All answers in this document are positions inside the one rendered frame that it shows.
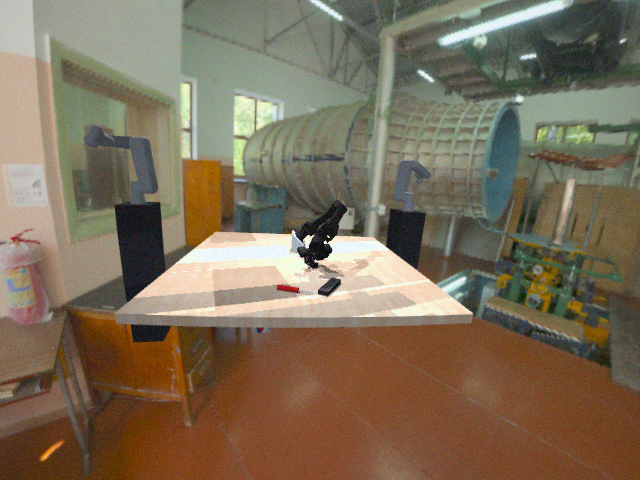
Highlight red-handled screwdriver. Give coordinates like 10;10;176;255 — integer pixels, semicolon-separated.
277;285;312;293

